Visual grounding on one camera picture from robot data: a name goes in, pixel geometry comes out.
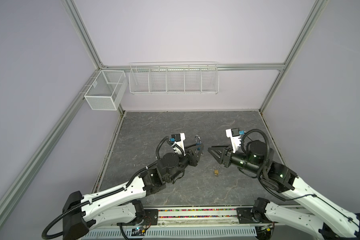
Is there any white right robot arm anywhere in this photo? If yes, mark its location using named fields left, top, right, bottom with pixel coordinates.
left=208, top=128, right=360, bottom=240

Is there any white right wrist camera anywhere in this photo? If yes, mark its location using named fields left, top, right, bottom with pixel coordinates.
left=226, top=128, right=246, bottom=153

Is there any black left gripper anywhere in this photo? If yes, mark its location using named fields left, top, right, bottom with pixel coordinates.
left=166, top=142, right=203, bottom=183

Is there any white mesh box basket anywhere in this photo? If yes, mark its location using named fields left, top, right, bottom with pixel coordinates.
left=84, top=70, right=128, bottom=111

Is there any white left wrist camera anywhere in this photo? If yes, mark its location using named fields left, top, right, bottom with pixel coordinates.
left=170, top=133, right=186, bottom=157

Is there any white vented cable duct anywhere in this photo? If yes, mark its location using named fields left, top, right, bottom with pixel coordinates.
left=82, top=226, right=257, bottom=240

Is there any blue padlock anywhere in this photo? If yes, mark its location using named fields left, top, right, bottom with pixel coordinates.
left=195, top=135, right=202, bottom=151

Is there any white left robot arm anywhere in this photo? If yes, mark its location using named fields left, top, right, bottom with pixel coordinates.
left=42, top=133, right=204, bottom=240

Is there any white wire shelf basket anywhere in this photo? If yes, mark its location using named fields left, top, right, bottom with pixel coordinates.
left=129, top=62, right=220, bottom=95

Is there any aluminium frame corner post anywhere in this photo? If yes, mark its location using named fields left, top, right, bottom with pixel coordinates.
left=61, top=0, right=104, bottom=69

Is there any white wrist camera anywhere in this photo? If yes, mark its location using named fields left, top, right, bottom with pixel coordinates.
left=170, top=133, right=186, bottom=157
left=226, top=128, right=246, bottom=153

